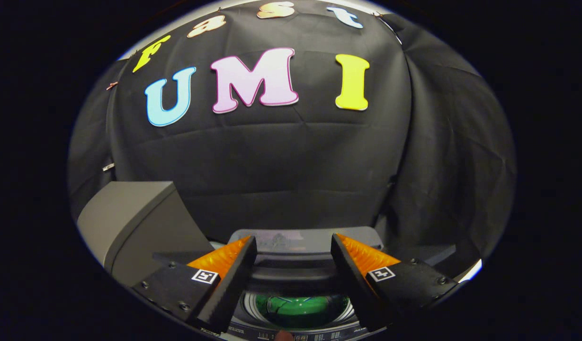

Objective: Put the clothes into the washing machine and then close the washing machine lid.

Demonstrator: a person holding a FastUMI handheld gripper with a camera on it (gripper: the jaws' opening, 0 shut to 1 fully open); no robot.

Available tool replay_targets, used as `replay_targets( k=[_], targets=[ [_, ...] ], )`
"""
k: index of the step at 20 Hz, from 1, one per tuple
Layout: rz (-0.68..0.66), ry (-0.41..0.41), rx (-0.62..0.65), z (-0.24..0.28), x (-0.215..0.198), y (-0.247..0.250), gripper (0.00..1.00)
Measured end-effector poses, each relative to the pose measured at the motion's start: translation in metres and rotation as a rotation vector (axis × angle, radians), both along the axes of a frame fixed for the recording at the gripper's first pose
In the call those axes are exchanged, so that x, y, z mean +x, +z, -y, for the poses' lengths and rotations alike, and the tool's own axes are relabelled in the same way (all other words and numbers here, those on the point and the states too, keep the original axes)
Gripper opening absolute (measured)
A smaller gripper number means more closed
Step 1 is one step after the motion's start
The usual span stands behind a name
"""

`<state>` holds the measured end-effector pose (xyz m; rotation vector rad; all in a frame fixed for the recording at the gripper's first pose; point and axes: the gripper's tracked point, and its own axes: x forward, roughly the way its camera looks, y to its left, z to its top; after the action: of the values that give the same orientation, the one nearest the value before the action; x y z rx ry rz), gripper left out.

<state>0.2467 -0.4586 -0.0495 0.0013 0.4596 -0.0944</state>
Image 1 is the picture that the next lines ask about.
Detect grey cabinet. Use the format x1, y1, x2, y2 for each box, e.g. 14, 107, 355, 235
77, 181, 215, 287

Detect dark transparent washing machine lid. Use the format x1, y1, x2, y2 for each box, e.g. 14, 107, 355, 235
227, 227, 385, 332

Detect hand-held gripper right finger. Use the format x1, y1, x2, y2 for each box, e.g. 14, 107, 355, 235
331, 233, 460, 332

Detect black backdrop cloth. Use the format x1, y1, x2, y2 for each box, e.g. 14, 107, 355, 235
68, 0, 518, 280

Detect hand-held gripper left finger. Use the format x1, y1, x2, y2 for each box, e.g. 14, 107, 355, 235
132, 235, 259, 334

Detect green polo shirt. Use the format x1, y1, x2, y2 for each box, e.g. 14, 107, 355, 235
255, 295, 350, 328

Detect grey washing machine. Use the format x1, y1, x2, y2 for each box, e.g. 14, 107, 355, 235
153, 226, 462, 341

